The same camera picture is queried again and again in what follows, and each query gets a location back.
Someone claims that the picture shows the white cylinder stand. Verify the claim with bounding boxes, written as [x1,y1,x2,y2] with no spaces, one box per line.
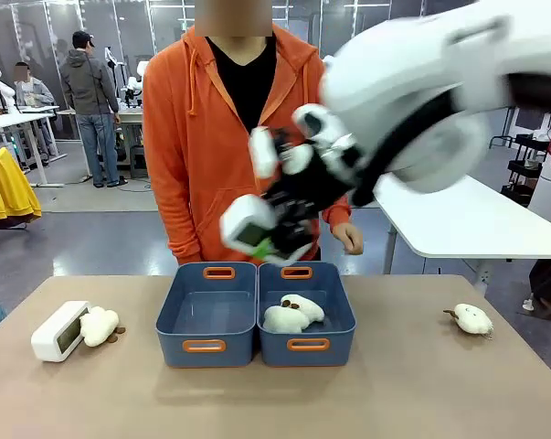
[527,164,551,226]

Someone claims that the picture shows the seated person grey jacket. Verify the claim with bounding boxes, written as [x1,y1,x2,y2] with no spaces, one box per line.
[13,61,59,159]

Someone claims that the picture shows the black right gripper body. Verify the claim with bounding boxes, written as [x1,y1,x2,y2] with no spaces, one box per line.
[260,130,366,223]

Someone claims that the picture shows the blue basket orange handles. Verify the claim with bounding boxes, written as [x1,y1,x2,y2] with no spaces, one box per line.
[256,261,357,368]
[154,262,259,369]

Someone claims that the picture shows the black utility cart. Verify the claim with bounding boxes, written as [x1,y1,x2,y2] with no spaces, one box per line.
[501,134,551,208]

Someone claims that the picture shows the person's left hand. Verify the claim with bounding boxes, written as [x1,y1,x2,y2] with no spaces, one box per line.
[331,220,365,255]

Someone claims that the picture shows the white desk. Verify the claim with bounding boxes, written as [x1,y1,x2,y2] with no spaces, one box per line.
[0,104,69,188]

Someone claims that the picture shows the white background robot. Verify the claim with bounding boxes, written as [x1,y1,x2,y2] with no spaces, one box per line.
[122,58,149,109]

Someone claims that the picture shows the person's left forearm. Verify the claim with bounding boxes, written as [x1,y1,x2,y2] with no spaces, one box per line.
[320,199,353,229]

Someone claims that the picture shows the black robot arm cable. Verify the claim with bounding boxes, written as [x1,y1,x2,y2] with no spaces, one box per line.
[350,89,461,208]

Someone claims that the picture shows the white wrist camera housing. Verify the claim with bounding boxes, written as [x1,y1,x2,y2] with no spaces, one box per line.
[248,126,281,180]

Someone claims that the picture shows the man in black cap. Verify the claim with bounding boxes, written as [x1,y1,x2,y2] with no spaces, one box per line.
[58,30,129,189]

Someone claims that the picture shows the white digital clock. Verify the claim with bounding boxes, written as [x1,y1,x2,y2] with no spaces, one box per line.
[30,300,92,363]
[219,193,281,257]

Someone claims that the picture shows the person in orange hoodie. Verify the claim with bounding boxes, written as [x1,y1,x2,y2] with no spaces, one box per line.
[143,20,353,266]

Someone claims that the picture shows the yellow cloth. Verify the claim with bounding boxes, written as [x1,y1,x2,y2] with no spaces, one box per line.
[0,146,43,221]

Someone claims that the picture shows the person's right forearm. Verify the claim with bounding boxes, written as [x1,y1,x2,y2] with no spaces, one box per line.
[158,177,206,265]

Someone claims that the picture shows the white folding table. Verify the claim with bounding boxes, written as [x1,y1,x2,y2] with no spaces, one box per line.
[374,172,551,275]

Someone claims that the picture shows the white plush sheep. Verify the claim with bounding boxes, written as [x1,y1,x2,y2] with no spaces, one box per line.
[442,302,494,342]
[280,294,326,325]
[79,305,127,348]
[261,305,309,334]

